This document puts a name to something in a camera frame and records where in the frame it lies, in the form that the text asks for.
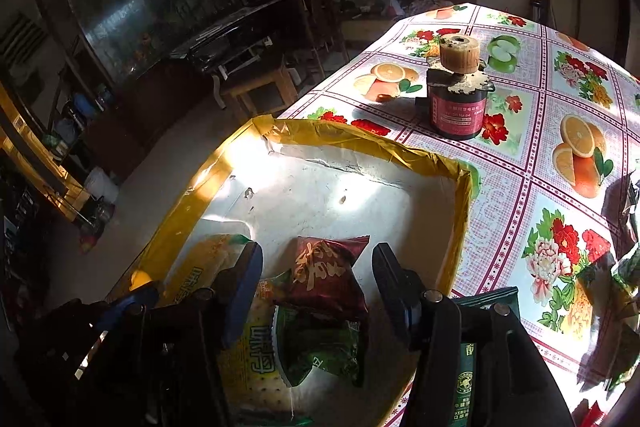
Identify silver foil snack packet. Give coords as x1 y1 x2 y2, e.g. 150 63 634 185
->
622 169 640 238

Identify golden framed cabinet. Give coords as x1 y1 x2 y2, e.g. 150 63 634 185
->
0 82 91 218

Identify red-labelled motor with cork top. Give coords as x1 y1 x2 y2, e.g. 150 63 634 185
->
426 33 497 142

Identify dark green snack packet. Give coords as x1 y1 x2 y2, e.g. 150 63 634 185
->
452 287 521 427

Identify white box with yellow rim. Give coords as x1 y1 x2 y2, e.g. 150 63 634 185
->
107 117 473 427

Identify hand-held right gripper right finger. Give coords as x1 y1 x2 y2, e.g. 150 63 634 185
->
371 243 576 427

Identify light green snack packet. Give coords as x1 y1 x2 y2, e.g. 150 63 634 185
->
272 304 371 389

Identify dark red snack packet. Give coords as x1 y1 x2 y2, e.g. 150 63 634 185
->
272 234 371 320

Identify white bucket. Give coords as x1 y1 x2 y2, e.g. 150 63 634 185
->
82 167 121 208

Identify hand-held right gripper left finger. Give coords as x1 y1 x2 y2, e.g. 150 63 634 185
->
125 241 265 427

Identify wooden stool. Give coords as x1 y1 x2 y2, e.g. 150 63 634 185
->
220 57 301 118

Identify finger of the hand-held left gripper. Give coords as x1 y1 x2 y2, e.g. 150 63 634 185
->
92 282 161 335

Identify large cracker packet green ends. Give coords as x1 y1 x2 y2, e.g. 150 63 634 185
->
162 233 313 427

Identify green leaf-print snack packet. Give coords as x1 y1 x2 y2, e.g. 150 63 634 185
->
607 242 640 323

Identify white wall radiator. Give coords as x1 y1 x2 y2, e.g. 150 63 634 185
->
0 12 48 68

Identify black glass table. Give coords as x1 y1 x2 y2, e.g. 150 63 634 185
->
170 0 296 78

